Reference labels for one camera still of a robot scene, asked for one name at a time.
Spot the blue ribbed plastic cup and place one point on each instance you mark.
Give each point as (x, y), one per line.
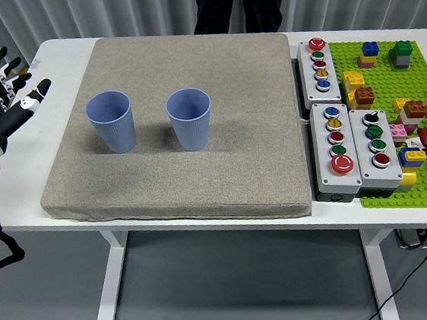
(111, 117)
(193, 127)

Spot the white curtain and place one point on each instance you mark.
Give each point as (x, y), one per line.
(68, 14)

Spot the white table leg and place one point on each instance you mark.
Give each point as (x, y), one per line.
(110, 285)
(382, 276)

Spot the grey-brown foam mat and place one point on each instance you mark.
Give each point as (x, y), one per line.
(218, 167)

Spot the person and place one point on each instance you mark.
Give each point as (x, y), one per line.
(220, 6)

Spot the grey five-button control box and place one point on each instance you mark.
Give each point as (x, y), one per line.
(308, 77)
(321, 148)

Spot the yellow toy brick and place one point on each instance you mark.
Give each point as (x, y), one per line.
(351, 100)
(400, 105)
(415, 155)
(366, 59)
(354, 78)

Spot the brown toy brick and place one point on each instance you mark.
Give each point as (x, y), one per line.
(364, 96)
(414, 109)

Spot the pink toy brick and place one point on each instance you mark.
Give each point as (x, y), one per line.
(364, 64)
(397, 131)

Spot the green studded baseplate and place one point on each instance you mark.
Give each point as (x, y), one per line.
(381, 85)

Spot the grey toy brick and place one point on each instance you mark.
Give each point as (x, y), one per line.
(402, 61)

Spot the green toy brick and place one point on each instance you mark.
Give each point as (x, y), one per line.
(403, 48)

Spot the white printed toy brick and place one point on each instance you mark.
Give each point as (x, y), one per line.
(413, 143)

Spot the yellow round toy block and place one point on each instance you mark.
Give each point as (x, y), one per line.
(409, 177)

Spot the grey power adapter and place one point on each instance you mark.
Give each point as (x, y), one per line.
(411, 238)

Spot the grey selector switch control box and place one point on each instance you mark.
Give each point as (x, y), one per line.
(361, 152)

